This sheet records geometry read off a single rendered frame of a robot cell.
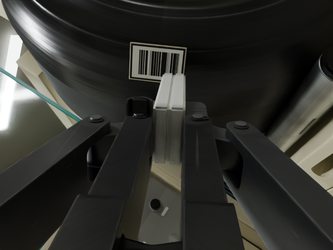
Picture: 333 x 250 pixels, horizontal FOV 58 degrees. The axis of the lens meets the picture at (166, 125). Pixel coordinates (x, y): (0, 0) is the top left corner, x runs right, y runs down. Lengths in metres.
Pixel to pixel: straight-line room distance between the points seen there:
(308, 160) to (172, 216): 0.58
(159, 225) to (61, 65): 0.67
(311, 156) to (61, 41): 0.35
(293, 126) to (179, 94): 0.30
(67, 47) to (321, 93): 0.29
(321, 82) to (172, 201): 0.69
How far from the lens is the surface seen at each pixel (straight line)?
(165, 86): 0.17
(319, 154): 0.43
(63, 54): 0.38
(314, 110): 0.40
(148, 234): 0.95
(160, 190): 0.97
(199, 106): 0.17
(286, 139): 0.48
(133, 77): 0.34
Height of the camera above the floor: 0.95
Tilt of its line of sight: 14 degrees up
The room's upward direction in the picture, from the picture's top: 59 degrees counter-clockwise
